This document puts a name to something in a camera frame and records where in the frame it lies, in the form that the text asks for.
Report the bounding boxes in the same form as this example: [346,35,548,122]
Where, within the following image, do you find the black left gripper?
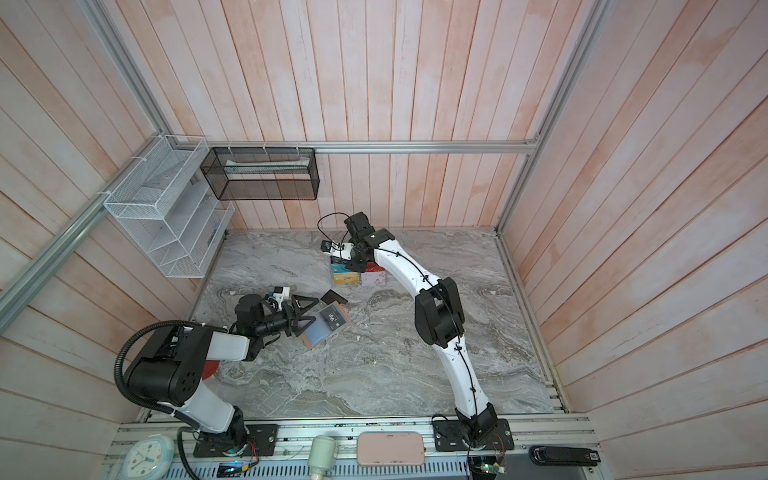
[255,295,319,337]

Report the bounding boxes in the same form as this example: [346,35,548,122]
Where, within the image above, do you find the dark grey credit card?
[319,303,349,332]

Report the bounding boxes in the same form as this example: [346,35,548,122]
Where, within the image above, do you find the black credit card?
[320,290,348,305]

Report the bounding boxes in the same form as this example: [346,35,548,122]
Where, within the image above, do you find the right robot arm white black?
[332,212,498,448]

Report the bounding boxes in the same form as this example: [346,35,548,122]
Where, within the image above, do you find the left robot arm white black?
[113,292,320,456]

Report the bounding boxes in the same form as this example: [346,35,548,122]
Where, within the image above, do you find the gold credit card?
[332,272,360,285]

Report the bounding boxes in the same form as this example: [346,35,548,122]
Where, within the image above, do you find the black mesh basket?
[200,146,320,201]

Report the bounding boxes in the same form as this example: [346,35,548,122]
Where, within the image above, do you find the pink rectangular case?
[356,432,426,467]

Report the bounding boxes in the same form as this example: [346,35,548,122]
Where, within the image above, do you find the white analog clock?
[120,435,175,480]

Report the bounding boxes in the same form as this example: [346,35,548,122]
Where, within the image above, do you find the black stapler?
[528,445,601,467]

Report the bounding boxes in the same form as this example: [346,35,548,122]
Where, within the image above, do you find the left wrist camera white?
[267,286,291,311]

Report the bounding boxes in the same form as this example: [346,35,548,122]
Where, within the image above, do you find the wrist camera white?
[321,240,354,261]
[267,286,291,311]

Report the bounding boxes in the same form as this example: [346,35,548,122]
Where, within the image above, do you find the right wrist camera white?
[321,240,354,261]

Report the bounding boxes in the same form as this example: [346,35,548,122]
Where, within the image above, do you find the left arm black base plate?
[193,423,278,458]

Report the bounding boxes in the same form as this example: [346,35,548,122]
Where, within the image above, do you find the white wire mesh shelf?
[104,135,234,279]

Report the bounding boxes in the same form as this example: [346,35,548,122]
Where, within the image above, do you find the black corrugated cable hose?
[113,320,205,415]

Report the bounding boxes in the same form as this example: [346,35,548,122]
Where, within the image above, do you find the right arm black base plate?
[430,415,514,452]

